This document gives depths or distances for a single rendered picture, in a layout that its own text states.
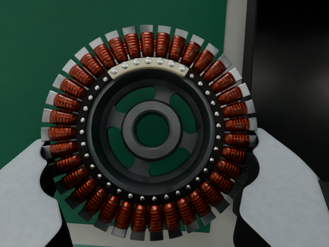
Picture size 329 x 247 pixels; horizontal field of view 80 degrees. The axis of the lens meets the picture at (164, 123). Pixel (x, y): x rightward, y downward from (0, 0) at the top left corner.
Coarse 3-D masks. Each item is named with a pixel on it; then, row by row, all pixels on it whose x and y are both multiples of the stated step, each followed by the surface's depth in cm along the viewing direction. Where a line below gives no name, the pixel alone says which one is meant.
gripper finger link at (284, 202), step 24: (264, 144) 10; (264, 168) 8; (288, 168) 8; (264, 192) 7; (288, 192) 7; (312, 192) 7; (240, 216) 6; (264, 216) 6; (288, 216) 6; (312, 216) 6; (240, 240) 6; (264, 240) 6; (288, 240) 5; (312, 240) 5
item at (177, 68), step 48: (96, 48) 10; (144, 48) 10; (192, 48) 10; (48, 96) 10; (96, 96) 10; (192, 96) 12; (240, 96) 10; (96, 144) 11; (144, 144) 12; (192, 144) 12; (240, 144) 10; (96, 192) 10; (144, 192) 10; (192, 192) 10
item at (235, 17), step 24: (240, 0) 20; (240, 24) 19; (240, 48) 19; (240, 72) 19; (216, 216) 19; (72, 240) 18; (96, 240) 18; (120, 240) 18; (144, 240) 18; (168, 240) 18; (192, 240) 18; (216, 240) 18
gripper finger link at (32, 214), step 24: (48, 144) 11; (24, 168) 8; (48, 168) 9; (0, 192) 7; (24, 192) 7; (48, 192) 9; (0, 216) 6; (24, 216) 6; (48, 216) 6; (0, 240) 6; (24, 240) 6; (48, 240) 6
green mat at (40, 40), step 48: (0, 0) 18; (48, 0) 19; (96, 0) 19; (144, 0) 19; (192, 0) 19; (0, 48) 18; (48, 48) 18; (0, 96) 18; (144, 96) 19; (0, 144) 18
